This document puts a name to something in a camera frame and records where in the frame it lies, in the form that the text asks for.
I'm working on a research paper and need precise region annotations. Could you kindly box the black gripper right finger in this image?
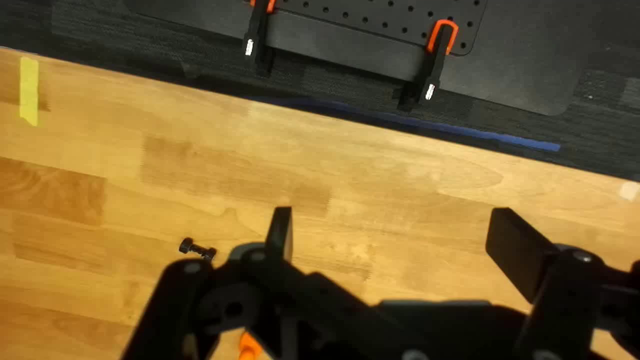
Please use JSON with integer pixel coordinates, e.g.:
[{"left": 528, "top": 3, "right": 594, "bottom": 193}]
[{"left": 484, "top": 205, "right": 640, "bottom": 360}]

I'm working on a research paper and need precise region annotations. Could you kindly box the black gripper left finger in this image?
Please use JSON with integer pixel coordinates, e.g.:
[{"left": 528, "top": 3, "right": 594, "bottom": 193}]
[{"left": 118, "top": 205, "right": 375, "bottom": 360}]

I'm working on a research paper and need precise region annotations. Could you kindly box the small black dumbbell-shaped bolt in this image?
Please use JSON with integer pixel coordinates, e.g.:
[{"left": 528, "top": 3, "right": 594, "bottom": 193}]
[{"left": 177, "top": 236, "right": 220, "bottom": 260}]

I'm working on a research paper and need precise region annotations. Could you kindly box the small orange object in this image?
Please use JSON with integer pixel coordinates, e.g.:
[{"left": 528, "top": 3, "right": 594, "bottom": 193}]
[{"left": 235, "top": 330, "right": 261, "bottom": 360}]

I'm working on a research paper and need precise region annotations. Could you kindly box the blue tape strip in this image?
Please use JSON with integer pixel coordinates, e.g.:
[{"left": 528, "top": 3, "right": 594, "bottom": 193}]
[{"left": 286, "top": 97, "right": 563, "bottom": 156}]

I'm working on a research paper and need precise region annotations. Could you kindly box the black perforated mounting board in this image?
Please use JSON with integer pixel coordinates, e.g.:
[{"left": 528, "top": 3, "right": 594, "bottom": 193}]
[{"left": 277, "top": 0, "right": 488, "bottom": 58}]

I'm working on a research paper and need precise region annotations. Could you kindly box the yellow tape strip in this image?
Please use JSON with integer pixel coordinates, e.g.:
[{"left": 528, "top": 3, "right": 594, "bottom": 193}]
[{"left": 17, "top": 55, "right": 42, "bottom": 127}]

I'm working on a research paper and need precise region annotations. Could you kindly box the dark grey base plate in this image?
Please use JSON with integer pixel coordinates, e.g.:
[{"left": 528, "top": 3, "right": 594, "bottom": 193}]
[{"left": 125, "top": 0, "right": 587, "bottom": 116}]

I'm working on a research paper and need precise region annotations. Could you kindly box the black clamp orange handle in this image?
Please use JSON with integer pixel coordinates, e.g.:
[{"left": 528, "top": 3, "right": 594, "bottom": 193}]
[
  {"left": 237, "top": 0, "right": 279, "bottom": 76},
  {"left": 397, "top": 18, "right": 461, "bottom": 111}
]

